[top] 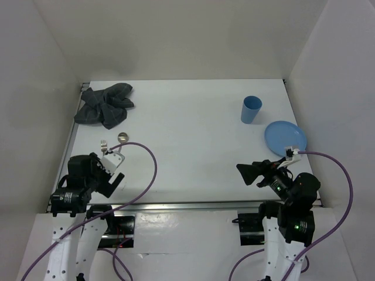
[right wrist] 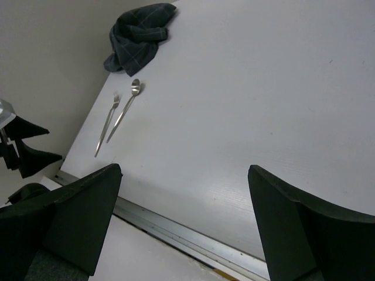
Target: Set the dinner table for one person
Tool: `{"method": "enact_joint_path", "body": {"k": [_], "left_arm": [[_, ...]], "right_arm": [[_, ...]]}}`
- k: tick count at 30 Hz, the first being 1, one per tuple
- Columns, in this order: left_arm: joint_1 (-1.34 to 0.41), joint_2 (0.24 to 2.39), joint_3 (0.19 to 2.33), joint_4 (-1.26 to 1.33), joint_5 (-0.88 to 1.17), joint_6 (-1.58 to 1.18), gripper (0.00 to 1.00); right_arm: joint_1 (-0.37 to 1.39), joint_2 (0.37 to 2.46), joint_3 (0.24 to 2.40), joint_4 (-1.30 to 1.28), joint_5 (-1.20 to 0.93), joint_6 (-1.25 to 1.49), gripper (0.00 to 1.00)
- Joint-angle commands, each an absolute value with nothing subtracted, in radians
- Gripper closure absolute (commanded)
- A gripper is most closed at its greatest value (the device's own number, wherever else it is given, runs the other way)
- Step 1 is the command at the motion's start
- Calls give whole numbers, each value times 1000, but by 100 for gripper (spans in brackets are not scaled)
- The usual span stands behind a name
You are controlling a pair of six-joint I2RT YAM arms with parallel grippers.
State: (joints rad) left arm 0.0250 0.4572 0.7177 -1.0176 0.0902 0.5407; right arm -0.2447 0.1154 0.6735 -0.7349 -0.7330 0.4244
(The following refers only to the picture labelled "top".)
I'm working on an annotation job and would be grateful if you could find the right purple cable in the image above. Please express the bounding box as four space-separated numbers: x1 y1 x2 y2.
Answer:
227 149 354 281

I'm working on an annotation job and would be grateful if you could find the aluminium table rail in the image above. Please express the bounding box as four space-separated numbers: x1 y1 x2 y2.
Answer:
45 198 325 214

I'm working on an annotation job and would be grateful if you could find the silver metal spoon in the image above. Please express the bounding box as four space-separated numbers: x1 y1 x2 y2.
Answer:
117 132 129 153

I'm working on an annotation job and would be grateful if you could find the silver metal fork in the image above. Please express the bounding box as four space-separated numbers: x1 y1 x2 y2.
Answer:
100 140 108 155

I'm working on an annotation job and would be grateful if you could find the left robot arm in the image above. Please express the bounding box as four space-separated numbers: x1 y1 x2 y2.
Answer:
44 152 125 280

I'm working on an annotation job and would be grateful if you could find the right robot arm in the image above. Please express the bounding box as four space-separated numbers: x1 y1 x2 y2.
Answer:
236 159 321 280

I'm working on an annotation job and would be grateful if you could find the blue plastic cup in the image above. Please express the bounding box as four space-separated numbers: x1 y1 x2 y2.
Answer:
241 96 263 124

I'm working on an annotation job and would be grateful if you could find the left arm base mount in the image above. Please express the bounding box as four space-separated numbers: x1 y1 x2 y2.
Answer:
82 212 135 249

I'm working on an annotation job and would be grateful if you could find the dark grey checked cloth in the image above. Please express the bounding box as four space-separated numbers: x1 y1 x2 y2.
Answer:
74 83 135 130

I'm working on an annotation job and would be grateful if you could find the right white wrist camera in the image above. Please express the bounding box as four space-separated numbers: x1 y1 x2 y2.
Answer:
278 146 301 169

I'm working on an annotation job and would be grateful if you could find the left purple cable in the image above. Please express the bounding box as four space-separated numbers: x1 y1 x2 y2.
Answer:
19 142 158 281

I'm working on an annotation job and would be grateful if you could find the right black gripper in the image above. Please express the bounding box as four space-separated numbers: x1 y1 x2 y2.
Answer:
237 155 295 203

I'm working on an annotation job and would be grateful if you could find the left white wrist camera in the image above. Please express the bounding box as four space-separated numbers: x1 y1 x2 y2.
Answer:
100 151 125 176

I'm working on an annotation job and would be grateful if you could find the purple cable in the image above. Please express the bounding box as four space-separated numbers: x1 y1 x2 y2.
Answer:
19 142 158 281
227 149 354 281

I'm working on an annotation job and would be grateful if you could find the blue plastic plate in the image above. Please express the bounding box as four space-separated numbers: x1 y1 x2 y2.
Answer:
264 121 307 156

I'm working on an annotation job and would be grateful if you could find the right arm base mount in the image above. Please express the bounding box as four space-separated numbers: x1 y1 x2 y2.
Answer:
232 213 264 246

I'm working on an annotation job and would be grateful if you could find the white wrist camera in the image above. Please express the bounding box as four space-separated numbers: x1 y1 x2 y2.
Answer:
278 146 301 169
100 151 125 176

